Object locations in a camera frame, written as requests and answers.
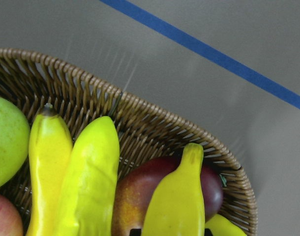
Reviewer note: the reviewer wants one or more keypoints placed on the red apple back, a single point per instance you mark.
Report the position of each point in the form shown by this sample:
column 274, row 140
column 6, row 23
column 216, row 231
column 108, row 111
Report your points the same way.
column 10, row 220

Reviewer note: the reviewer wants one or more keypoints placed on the woven wicker basket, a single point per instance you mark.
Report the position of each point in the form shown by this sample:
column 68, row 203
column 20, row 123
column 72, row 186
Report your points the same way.
column 31, row 79

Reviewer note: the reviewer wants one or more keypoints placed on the green pear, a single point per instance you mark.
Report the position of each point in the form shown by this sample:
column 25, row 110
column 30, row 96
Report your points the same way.
column 14, row 140

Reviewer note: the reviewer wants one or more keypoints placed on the yellow banana front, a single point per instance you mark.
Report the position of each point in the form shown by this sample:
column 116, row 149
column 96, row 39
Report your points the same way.
column 177, row 204

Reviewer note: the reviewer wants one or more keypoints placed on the yellow banana back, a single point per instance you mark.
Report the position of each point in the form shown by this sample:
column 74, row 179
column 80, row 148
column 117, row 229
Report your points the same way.
column 50, row 147

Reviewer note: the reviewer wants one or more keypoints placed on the dark red apple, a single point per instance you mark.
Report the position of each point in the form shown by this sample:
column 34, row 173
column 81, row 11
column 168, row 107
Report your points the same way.
column 134, row 192

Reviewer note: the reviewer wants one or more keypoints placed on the yellow starfruit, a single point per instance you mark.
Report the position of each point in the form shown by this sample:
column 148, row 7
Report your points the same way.
column 221, row 226

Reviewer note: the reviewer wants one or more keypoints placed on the yellow banana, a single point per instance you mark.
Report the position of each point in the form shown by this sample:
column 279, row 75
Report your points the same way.
column 177, row 204
column 88, row 191
column 50, row 147

